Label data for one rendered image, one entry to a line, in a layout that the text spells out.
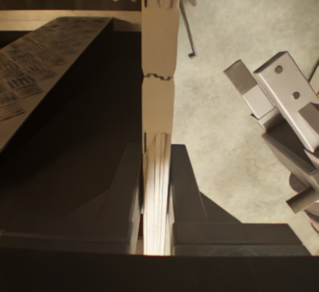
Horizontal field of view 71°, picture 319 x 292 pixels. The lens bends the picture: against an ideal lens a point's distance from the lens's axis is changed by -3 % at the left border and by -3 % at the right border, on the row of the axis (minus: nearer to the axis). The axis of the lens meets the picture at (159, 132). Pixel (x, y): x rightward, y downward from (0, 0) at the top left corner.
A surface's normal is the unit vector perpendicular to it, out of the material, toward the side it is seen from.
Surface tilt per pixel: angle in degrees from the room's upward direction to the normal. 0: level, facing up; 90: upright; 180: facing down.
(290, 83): 13
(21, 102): 80
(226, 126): 0
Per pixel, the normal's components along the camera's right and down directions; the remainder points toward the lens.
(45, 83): 0.03, -0.79
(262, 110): -0.08, 0.26
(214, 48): -0.01, 0.46
